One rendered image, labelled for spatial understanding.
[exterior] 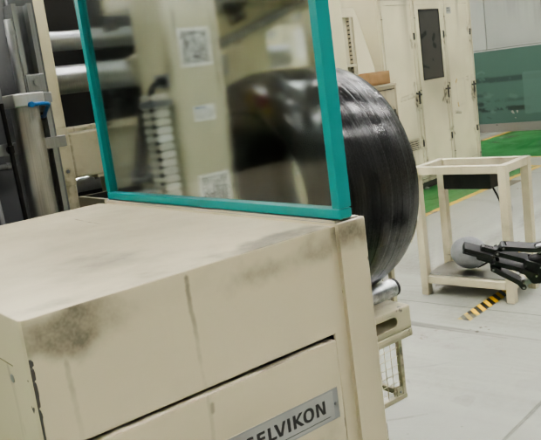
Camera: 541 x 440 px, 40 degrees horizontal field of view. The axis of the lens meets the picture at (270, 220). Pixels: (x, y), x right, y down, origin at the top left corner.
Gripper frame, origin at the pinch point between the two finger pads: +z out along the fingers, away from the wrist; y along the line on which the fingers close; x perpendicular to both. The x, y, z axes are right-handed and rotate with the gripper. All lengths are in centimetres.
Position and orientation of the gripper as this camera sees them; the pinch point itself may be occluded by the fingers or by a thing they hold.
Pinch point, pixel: (478, 250)
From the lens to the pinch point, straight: 179.2
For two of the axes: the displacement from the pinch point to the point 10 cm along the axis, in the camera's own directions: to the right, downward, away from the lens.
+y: -2.0, 8.1, 5.5
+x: 1.6, -5.2, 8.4
